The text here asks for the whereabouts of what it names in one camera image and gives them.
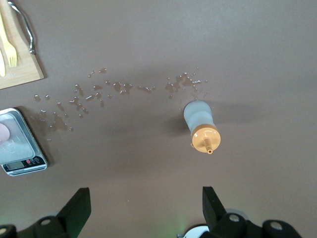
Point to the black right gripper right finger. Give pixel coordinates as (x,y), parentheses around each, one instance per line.
(216,220)

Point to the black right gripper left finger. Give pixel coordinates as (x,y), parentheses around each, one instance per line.
(71,215)

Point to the silver digital kitchen scale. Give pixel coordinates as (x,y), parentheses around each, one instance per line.
(19,148)

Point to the bamboo cutting board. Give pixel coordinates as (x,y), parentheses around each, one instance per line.
(22,67)

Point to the yellow plastic fork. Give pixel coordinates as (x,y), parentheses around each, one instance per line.
(11,53)

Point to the brown table cover mat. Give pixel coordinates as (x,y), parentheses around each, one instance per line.
(148,37)

